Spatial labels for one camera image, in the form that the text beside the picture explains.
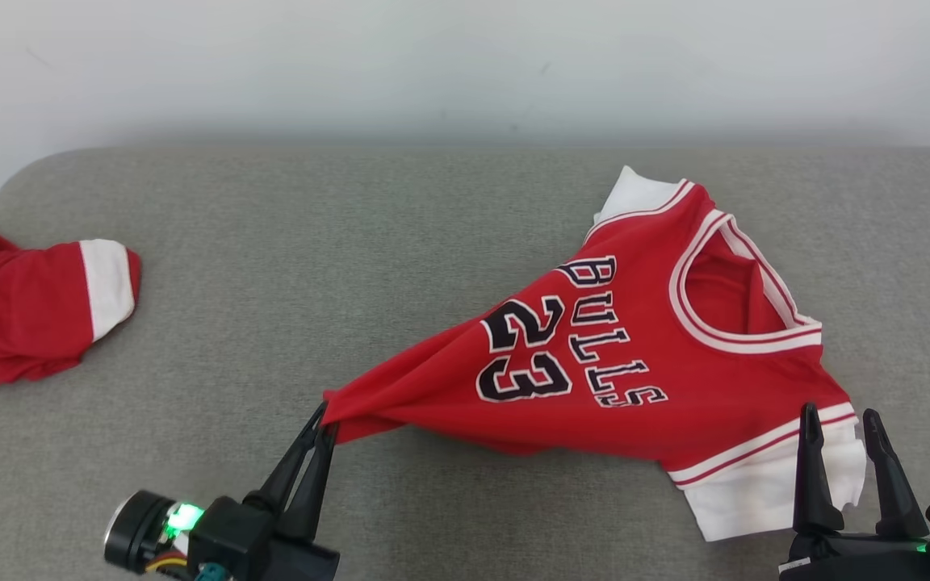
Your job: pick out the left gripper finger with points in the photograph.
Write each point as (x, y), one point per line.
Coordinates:
(310, 500)
(291, 468)

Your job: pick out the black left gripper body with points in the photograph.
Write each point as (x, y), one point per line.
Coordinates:
(303, 561)

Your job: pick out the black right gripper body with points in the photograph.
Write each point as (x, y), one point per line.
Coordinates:
(877, 561)

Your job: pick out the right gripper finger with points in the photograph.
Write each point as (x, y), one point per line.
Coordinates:
(816, 484)
(894, 492)

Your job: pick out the red Bulls basketball jersey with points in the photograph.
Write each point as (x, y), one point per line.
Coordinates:
(643, 379)

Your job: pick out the red white-striped Bulls shorts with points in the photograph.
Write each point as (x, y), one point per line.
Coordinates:
(13, 315)

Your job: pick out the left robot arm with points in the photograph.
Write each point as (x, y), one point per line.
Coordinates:
(138, 528)

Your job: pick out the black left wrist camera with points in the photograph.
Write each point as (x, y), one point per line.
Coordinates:
(231, 537)

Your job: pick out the teal left camera connector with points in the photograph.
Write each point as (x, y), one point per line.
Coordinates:
(213, 574)

